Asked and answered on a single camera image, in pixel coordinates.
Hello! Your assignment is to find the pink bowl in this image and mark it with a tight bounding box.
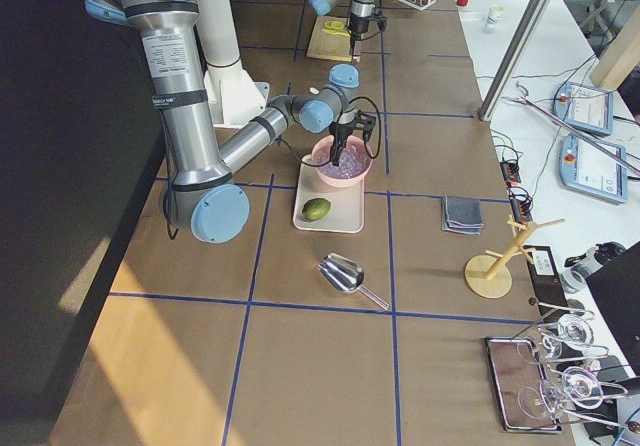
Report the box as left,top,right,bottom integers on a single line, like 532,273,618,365
309,135,373,188

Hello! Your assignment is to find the teach pendant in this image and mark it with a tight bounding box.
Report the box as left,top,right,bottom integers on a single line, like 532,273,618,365
553,82,613,137
559,134,628,204

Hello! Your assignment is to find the wooden mug tree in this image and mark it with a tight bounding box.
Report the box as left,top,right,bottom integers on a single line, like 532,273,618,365
464,214,564,299

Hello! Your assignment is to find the green avocado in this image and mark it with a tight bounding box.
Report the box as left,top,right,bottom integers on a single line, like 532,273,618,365
301,197,332,222

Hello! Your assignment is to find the grey folded cloth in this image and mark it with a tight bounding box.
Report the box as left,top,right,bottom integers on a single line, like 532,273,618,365
441,195,484,236

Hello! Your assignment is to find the white paper cup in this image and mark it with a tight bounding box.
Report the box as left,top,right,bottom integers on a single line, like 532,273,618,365
485,4,504,31

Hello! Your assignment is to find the upper teach pendant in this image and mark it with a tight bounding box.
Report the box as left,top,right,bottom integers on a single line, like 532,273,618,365
553,82,613,137

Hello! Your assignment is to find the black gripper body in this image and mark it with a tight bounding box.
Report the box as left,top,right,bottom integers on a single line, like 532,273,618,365
330,121,355,149
348,13,369,36

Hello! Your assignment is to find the cream rectangular tray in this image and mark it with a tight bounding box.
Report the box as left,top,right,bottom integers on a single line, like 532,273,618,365
292,165,365,233

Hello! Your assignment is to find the clear ice cubes pile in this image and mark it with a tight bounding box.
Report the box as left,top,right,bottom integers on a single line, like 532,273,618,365
319,145,369,179

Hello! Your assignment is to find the upper lemon slice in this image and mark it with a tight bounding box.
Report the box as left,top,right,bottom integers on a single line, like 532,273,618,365
323,21,344,31

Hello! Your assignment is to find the bamboo cutting board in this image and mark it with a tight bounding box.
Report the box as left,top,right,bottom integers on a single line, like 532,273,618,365
306,16,352,63

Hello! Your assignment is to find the lower teach pendant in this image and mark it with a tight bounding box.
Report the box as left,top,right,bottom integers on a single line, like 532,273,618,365
559,134,628,204

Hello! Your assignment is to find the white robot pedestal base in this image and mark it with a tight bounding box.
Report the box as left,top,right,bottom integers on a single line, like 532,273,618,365
196,0,270,129

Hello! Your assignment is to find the aluminium frame post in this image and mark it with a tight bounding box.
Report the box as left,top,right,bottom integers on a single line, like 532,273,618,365
478,0,550,122

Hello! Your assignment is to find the metal ice scoop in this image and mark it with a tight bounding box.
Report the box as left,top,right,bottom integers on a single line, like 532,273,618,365
317,253,390,311

